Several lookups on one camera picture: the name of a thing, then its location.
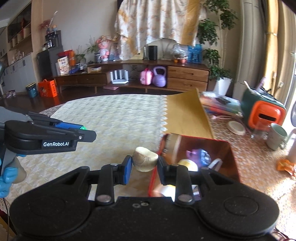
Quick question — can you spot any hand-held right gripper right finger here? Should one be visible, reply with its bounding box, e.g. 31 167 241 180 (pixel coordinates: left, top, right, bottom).
157 156 223 205

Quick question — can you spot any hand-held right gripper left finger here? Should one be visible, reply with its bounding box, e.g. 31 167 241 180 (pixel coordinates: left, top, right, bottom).
68 155 133 205

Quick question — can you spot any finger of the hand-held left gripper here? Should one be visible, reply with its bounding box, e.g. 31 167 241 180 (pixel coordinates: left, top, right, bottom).
6 120 97 142
29 112 85 131

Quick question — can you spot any white garlic bulb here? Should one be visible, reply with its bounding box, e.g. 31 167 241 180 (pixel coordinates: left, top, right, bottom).
132 146 159 172

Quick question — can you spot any white bottle with yellow label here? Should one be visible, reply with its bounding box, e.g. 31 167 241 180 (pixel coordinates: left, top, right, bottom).
178 159 199 172

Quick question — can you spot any red tin box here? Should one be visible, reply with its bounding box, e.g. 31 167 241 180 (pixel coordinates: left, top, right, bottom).
148 133 241 202

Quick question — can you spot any purple elephant toy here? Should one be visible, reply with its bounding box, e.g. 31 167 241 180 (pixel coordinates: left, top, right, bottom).
186 148 211 166

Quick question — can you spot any person's left hand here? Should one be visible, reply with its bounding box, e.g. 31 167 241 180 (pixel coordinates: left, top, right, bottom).
0 158 19 198

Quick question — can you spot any wooden television cabinet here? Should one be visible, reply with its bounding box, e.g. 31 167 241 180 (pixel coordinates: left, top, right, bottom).
54 59 211 93

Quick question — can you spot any teal bucket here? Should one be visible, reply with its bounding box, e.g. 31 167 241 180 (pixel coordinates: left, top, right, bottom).
25 83 38 99

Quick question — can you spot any printed snack box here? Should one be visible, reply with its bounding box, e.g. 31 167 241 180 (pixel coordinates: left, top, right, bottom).
57 57 70 76

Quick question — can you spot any yellow wood-pattern table mat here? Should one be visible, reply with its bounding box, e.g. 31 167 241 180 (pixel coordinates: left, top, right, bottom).
165 88 214 139

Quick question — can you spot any small black fridge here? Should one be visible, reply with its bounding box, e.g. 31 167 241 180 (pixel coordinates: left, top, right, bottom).
36 45 64 79

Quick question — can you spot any white router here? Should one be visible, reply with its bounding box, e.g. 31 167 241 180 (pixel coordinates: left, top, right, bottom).
110 70 130 84

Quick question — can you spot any orange gift bag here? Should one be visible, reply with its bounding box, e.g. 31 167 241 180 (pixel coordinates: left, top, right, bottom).
61 50 75 67

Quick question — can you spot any small potted plant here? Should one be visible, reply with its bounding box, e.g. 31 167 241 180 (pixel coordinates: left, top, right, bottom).
74 46 87 70
85 38 101 63

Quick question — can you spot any pink toy suitcase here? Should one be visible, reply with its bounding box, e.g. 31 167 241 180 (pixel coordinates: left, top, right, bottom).
139 68 154 86

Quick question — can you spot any pink doll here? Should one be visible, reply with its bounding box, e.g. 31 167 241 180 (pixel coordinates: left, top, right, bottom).
97 35 112 62

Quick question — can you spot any round beige lid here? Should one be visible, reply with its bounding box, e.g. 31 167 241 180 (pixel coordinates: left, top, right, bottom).
227 120 246 135

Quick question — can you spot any stack of books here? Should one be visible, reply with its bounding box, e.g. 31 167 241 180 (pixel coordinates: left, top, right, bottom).
200 91 243 116

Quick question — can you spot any black coffee machine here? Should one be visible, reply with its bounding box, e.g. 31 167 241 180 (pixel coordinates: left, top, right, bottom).
45 30 62 49

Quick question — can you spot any wooden cabinet drawer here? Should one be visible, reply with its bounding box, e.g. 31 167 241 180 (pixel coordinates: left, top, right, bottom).
166 77 208 91
167 65 210 82

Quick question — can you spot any purple kettlebell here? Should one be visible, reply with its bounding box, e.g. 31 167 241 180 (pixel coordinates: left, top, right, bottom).
151 66 167 87

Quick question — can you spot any clear drinking glass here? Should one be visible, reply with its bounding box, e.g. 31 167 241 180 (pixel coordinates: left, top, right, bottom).
251 126 270 139

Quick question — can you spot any black speaker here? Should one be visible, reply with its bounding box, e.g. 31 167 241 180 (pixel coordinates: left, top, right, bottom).
148 45 158 61

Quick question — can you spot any plastic bag of fruit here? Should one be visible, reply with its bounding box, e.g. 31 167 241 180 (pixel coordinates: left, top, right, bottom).
172 44 189 65

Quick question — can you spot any green orange storage box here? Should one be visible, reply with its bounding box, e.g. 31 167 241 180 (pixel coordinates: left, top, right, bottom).
240 88 287 131

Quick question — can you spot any grey-green mug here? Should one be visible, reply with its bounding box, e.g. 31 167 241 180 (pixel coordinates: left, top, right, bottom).
266 123 288 151

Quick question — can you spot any white shell-shaped ornament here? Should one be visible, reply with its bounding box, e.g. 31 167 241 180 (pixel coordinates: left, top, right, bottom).
144 38 178 61

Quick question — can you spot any orange snack wrapper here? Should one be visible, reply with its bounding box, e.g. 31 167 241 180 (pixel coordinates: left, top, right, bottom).
276 159 296 178

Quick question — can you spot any floral cloth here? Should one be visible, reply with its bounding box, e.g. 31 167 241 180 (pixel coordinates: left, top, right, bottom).
114 0 206 56

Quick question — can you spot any tall potted plant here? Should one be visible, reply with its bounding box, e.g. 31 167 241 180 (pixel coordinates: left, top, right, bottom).
196 0 238 95

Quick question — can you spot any standing air conditioner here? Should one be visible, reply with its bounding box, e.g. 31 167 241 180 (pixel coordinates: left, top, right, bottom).
232 0 266 93

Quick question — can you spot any yellow curtain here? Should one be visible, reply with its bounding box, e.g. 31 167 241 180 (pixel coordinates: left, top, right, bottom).
264 0 280 98

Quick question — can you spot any wall shelf unit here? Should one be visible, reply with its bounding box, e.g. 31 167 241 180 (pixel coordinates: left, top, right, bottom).
0 0 33 93

